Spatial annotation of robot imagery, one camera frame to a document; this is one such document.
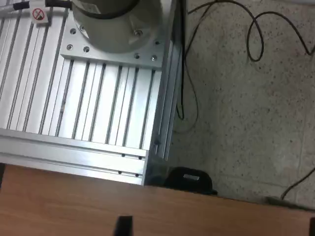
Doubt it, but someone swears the aluminium profile robot stand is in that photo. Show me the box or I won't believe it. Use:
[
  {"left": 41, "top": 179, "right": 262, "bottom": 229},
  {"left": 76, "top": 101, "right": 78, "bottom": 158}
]
[{"left": 0, "top": 0, "right": 185, "bottom": 186}]

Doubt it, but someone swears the aluminium base mounting plate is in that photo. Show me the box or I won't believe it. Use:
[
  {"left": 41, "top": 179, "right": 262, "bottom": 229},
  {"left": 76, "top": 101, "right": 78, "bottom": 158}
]
[{"left": 60, "top": 21, "right": 165, "bottom": 71}]

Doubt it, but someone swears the white warning sticker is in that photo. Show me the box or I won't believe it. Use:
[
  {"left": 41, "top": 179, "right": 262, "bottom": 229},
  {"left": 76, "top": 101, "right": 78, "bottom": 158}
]
[{"left": 31, "top": 7, "right": 48, "bottom": 26}]

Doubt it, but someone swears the thin black floor cable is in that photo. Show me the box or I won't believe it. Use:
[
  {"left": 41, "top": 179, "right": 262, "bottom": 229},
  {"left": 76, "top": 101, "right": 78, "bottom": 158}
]
[{"left": 172, "top": 36, "right": 199, "bottom": 135}]

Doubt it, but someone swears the black hanging cable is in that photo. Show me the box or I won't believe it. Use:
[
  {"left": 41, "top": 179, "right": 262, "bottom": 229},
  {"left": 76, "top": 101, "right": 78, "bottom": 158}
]
[{"left": 176, "top": 0, "right": 188, "bottom": 121}]

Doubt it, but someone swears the black looped floor cable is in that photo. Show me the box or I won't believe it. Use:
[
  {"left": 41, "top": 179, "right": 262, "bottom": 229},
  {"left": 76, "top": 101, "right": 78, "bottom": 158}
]
[{"left": 188, "top": 0, "right": 315, "bottom": 62}]

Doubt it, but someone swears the base cable with silver connector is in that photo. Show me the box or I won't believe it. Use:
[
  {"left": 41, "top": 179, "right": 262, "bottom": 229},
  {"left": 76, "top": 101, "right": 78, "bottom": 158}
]
[{"left": 0, "top": 0, "right": 73, "bottom": 15}]

